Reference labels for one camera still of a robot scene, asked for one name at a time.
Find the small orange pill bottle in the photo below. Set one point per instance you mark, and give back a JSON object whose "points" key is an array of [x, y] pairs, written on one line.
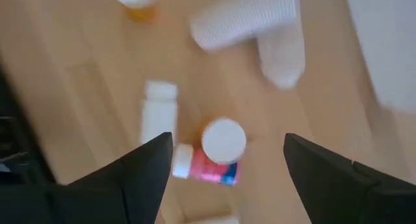
{"points": [[224, 141]]}

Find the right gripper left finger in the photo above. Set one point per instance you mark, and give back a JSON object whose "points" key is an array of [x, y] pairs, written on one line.
{"points": [[130, 185]]}

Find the white perforated plastic basket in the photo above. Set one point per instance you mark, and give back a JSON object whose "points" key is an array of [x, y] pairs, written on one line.
{"points": [[390, 39]]}

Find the ribbed beige bandage roll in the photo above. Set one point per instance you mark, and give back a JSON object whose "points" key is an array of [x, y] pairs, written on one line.
{"points": [[240, 19]]}

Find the pink medicine bottle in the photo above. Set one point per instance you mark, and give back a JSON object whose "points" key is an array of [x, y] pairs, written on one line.
{"points": [[208, 172]]}

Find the white plastic bottle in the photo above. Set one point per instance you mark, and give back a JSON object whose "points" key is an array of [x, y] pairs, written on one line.
{"points": [[159, 113]]}

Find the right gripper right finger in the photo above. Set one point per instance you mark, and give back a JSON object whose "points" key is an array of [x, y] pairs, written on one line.
{"points": [[341, 191]]}

